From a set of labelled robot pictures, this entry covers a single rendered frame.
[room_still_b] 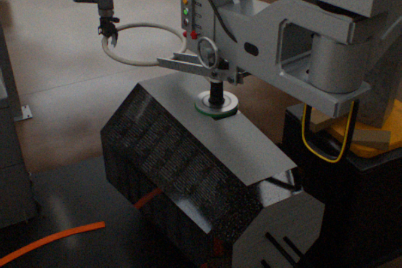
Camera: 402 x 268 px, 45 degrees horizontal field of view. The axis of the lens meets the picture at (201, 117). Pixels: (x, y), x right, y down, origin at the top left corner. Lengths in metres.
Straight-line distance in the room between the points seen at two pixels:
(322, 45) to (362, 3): 0.24
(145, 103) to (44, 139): 1.44
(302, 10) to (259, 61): 0.32
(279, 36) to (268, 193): 0.62
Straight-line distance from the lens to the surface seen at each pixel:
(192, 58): 2.56
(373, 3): 1.50
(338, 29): 1.62
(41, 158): 3.62
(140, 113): 2.52
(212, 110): 2.33
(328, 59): 1.69
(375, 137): 2.38
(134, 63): 2.64
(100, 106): 4.11
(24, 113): 4.16
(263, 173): 2.01
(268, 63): 1.89
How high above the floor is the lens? 2.11
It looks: 33 degrees down
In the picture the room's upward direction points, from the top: straight up
